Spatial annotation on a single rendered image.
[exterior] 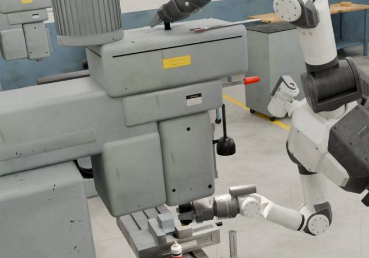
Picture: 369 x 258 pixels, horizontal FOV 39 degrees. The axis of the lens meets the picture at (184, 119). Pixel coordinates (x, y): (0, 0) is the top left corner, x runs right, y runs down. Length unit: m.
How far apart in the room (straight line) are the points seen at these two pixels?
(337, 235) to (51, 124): 2.95
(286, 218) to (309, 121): 0.49
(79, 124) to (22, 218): 0.31
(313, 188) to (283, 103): 0.37
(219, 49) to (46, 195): 0.67
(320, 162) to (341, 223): 2.63
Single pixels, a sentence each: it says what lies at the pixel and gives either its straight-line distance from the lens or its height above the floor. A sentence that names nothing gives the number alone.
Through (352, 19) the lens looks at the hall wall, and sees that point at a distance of 10.60.
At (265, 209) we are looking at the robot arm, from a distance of 1.97.
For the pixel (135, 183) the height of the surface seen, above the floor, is 1.45.
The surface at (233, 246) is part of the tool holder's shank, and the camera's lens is 1.58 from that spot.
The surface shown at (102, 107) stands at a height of 1.71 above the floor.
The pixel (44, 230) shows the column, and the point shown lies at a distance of 1.52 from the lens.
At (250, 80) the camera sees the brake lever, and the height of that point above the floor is 1.70.
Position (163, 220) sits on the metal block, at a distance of 2.14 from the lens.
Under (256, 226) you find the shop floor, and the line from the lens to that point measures 4.21.
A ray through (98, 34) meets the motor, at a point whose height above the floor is 1.92.
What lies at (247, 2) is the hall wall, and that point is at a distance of 9.26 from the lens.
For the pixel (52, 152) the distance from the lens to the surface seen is 1.56.
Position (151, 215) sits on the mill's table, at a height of 0.95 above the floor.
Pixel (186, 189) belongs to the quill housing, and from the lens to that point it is 1.74.
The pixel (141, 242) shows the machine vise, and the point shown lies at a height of 1.02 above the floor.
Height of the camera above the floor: 2.14
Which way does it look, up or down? 19 degrees down
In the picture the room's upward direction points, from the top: 5 degrees counter-clockwise
